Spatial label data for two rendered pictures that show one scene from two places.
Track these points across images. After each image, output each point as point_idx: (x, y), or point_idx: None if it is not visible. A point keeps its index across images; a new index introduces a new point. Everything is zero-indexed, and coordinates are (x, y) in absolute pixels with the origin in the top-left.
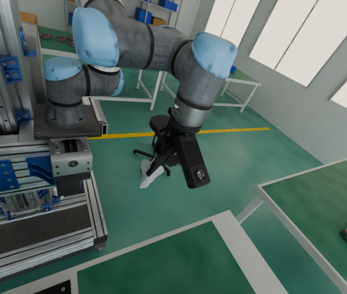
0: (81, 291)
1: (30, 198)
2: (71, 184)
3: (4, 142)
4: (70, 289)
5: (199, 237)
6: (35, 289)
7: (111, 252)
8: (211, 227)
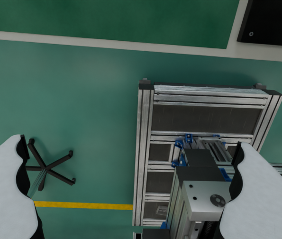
0: (230, 22)
1: (211, 152)
2: (199, 163)
3: None
4: (244, 29)
5: (20, 9)
6: (269, 50)
7: (178, 53)
8: None
